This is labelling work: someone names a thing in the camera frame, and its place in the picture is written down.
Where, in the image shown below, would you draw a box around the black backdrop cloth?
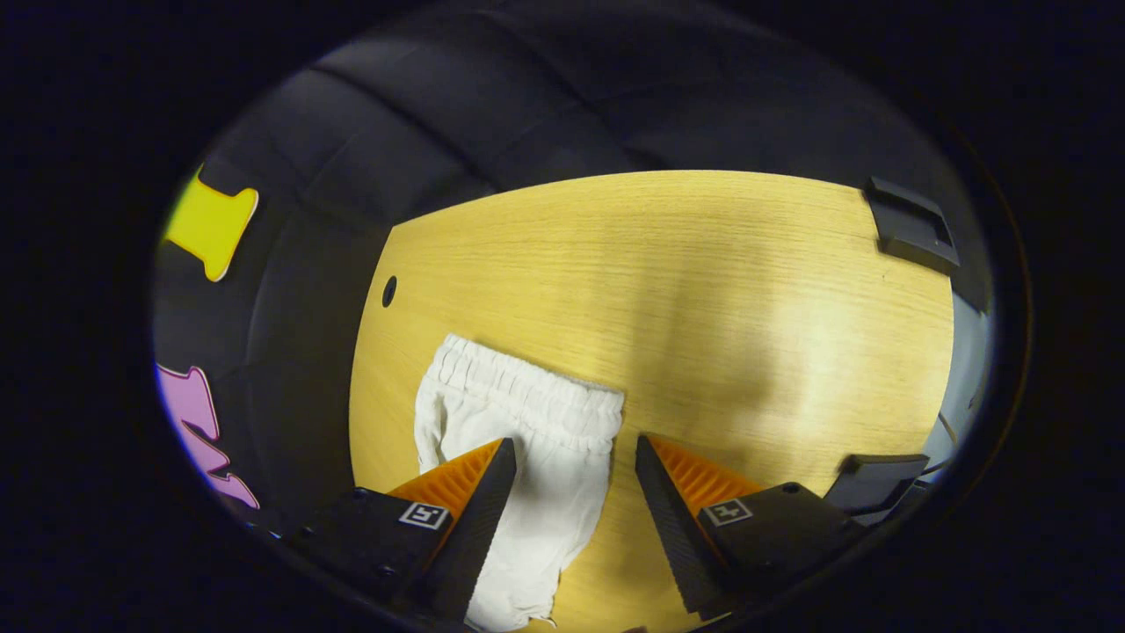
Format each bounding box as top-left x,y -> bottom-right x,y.
151,0 -> 998,537

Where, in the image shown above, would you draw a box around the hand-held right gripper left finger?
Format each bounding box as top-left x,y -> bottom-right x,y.
290,437 -> 518,622

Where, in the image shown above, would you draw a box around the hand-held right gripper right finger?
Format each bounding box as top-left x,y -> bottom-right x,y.
635,433 -> 867,615

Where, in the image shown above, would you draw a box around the white jeans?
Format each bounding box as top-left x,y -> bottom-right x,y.
413,332 -> 627,632

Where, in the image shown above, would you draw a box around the black table clamp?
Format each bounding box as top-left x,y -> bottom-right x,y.
824,453 -> 931,520
864,176 -> 961,275

